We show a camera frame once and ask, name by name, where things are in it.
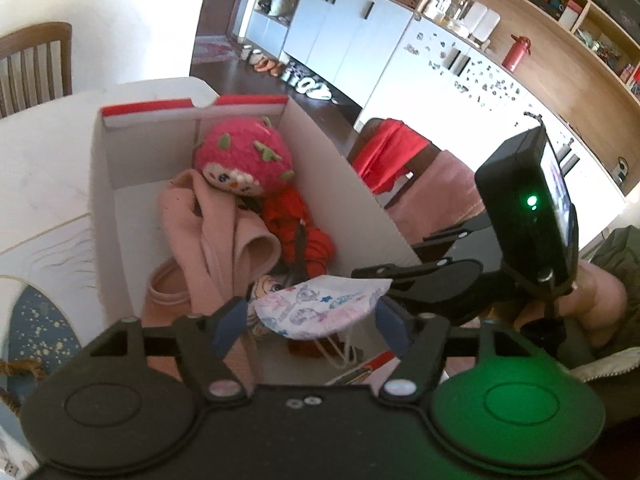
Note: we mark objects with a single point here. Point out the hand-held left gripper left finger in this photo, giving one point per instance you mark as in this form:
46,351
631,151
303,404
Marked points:
230,322

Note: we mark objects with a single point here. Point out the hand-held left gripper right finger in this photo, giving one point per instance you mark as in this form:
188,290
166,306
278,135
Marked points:
392,327

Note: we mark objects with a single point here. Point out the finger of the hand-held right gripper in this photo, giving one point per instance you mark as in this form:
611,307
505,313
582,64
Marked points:
400,272
465,230

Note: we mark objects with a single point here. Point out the printed face mask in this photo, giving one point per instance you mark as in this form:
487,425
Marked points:
315,310

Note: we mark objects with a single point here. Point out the pink scarf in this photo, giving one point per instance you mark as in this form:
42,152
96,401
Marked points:
210,240

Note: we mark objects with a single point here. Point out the red knit cloth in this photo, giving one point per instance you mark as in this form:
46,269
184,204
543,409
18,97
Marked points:
290,215

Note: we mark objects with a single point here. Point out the red shoe box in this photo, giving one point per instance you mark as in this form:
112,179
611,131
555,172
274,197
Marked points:
125,210

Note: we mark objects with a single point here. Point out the pink plush fruit toy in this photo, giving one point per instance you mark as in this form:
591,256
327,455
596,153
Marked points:
240,150

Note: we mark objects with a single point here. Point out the person's right hand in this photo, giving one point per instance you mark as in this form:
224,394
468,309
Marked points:
600,300

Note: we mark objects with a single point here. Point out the pink towel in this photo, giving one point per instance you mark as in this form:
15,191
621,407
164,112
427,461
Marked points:
440,195

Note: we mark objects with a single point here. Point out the red thermos bottle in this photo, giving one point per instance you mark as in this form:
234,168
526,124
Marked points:
515,55

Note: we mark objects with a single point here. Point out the white plastic container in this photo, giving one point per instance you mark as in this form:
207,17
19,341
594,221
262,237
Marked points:
482,20

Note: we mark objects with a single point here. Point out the blue printed table mat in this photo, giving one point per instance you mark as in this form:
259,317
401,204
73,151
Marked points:
40,320

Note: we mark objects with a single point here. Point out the row of shoes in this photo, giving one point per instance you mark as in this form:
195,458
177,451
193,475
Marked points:
310,87

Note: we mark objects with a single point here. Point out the glass jar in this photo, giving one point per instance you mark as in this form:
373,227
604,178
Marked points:
462,5

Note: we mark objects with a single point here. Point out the patterned door rug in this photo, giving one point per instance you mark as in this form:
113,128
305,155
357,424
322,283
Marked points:
212,49

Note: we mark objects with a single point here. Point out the white tote bag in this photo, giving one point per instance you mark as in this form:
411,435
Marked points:
282,2

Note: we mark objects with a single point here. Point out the brown wooden chair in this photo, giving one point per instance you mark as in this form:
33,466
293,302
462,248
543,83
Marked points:
35,35

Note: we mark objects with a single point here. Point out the white wall cabinet unit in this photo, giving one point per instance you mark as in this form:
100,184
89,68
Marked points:
350,20

